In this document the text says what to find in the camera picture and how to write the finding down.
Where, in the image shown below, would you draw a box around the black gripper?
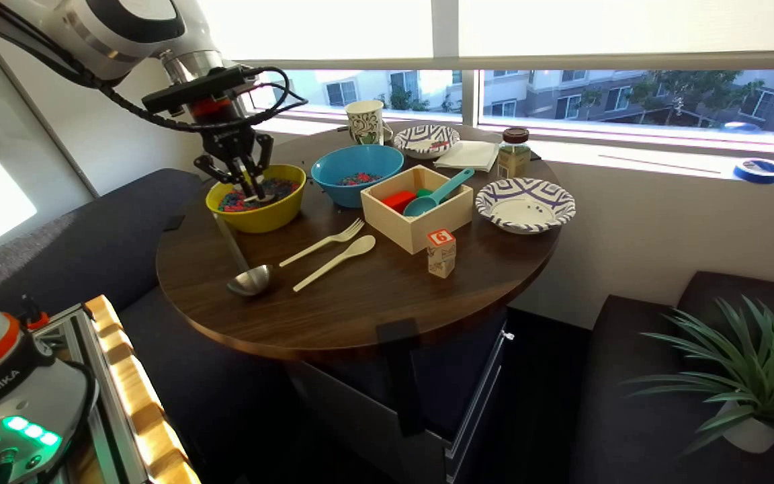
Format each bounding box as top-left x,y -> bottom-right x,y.
194,93 -> 276,202

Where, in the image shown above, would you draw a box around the cream plastic spoon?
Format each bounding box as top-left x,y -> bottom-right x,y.
291,233 -> 380,296

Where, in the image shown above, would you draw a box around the yellow bowl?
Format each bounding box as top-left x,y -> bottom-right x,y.
205,161 -> 310,235

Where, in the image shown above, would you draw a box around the blue bowl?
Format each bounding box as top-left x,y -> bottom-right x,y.
306,143 -> 409,213

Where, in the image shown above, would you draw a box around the patterned paper bowl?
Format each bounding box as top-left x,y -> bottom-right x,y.
393,120 -> 462,164

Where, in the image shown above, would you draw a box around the teal plastic spoon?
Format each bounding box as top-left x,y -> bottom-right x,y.
400,167 -> 479,219

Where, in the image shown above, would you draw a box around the open wooden box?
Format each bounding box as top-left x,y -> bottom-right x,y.
358,161 -> 479,258

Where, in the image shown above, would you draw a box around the large heap colourful candies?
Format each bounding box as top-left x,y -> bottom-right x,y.
219,174 -> 305,214

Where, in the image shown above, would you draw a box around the cream plastic fork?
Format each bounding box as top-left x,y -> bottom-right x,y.
276,214 -> 368,272

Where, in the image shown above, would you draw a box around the small heap colourful candies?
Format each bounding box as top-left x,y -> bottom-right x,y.
340,170 -> 383,188

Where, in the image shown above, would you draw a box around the metal ladle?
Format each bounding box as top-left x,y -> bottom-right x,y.
212,213 -> 275,301

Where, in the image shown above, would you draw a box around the patterned paper cup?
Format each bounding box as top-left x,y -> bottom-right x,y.
344,98 -> 387,148

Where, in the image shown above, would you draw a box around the white roller blind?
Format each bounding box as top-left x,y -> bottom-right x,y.
454,0 -> 774,65
197,0 -> 435,66

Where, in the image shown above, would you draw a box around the blue grey bench seat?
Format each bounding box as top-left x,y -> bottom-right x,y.
0,167 -> 310,484

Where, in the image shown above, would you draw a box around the red plastic scoop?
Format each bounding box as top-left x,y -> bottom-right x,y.
380,184 -> 422,214

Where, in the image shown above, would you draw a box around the small wooden block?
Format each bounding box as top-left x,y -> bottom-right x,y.
426,227 -> 459,281

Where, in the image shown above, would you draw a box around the glass jar with dark lid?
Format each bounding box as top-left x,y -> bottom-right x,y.
494,124 -> 532,180

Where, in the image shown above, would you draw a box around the patterned flat paper plate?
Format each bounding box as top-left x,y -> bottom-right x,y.
474,174 -> 579,235

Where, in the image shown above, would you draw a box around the grey cabinet under table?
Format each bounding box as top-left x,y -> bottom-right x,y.
282,305 -> 516,484

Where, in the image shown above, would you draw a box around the blue tape roll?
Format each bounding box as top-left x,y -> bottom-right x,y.
731,155 -> 774,188

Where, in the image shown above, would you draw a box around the green spiky plant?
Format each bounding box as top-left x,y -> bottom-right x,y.
627,292 -> 774,480

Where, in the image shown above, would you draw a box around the white plant pot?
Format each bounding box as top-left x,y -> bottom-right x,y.
719,405 -> 774,457

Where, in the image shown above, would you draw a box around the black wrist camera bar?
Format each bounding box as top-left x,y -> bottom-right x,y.
141,66 -> 262,114

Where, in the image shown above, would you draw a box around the white window frame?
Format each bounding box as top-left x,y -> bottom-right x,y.
223,0 -> 774,190

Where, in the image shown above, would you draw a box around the light wooden rail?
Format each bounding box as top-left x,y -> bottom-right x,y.
80,292 -> 205,484

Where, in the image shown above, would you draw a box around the metal robot mount frame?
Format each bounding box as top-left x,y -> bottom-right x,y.
33,303 -> 151,484

